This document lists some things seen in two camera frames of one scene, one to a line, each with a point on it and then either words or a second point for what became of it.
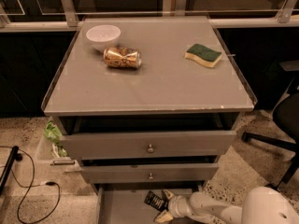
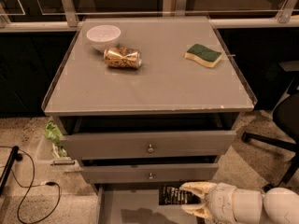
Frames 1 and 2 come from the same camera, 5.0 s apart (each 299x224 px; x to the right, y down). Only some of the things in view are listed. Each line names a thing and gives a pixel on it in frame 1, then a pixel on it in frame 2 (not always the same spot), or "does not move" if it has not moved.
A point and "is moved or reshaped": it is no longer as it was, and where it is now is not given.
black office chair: [285, 114] does not move
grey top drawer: [149, 145] does not move
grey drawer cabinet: [146, 104] does not move
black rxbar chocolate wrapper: [157, 202] is moved or reshaped
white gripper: [176, 205] to [221, 200]
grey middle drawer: [100, 174] does not move
